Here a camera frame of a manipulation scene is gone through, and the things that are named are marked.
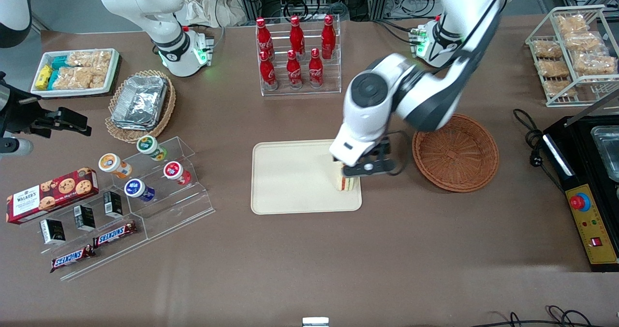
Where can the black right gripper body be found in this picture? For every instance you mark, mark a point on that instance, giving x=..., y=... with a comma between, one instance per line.
x=23, y=115

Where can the triangular sandwich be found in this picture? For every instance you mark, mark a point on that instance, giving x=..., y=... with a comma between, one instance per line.
x=348, y=184

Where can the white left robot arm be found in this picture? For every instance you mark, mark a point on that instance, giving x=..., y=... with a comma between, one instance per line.
x=425, y=95

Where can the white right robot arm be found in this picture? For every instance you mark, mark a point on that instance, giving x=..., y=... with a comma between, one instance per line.
x=170, y=51

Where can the beige rectangular tray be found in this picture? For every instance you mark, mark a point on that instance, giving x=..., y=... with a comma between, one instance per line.
x=295, y=177

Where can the white rectangular snack tray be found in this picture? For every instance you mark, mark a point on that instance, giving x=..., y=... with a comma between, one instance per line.
x=115, y=68

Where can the light oval wicker basket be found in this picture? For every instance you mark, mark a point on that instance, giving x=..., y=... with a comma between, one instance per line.
x=167, y=109

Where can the brown round wicker basket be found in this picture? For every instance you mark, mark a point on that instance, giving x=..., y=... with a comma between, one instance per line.
x=459, y=155

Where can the clear rice cracker bag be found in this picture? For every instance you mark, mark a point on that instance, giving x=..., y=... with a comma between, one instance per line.
x=92, y=60
x=77, y=79

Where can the yellow snack packet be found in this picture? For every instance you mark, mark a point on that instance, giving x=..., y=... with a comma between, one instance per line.
x=43, y=77

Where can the teal snack packet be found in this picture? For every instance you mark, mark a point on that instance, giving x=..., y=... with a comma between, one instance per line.
x=59, y=63
x=53, y=79

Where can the orange lid yogurt cup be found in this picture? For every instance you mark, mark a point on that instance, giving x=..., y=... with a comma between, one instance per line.
x=110, y=163

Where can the red Walkers cookie box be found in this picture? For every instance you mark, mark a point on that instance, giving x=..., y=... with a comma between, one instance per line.
x=53, y=195

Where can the clear acrylic bottle rack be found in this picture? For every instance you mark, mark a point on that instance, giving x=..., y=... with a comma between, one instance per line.
x=333, y=75

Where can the green lid yogurt cup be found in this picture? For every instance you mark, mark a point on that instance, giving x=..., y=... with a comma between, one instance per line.
x=147, y=145

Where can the red cola bottle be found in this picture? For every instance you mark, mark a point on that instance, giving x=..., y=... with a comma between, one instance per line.
x=264, y=39
x=297, y=37
x=293, y=72
x=315, y=70
x=268, y=73
x=328, y=37

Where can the small black carton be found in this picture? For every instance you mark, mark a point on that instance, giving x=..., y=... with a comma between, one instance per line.
x=84, y=217
x=113, y=204
x=52, y=231

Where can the blue lid yogurt cup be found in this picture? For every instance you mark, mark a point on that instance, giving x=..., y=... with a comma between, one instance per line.
x=135, y=188

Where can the red lid yogurt cup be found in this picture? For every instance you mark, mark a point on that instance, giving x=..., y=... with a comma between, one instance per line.
x=173, y=170

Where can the Snickers chocolate bar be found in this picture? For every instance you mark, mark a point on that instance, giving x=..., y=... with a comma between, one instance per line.
x=72, y=259
x=115, y=234

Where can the clear acrylic stepped display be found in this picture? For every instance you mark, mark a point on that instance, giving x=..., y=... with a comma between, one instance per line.
x=179, y=211

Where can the white plastic bag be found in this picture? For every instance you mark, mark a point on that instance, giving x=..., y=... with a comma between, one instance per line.
x=203, y=5

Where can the clear fried snack bag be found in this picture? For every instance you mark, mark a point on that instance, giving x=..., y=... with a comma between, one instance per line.
x=582, y=41
x=547, y=49
x=572, y=24
x=553, y=68
x=595, y=63
x=560, y=88

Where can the black countertop appliance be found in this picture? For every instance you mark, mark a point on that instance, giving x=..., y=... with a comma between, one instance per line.
x=580, y=143

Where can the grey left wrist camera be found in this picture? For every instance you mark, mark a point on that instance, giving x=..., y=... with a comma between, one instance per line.
x=373, y=167

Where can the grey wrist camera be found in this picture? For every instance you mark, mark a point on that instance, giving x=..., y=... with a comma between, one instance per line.
x=17, y=146
x=373, y=167

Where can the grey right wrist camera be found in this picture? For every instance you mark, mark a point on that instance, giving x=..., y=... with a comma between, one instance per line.
x=17, y=146

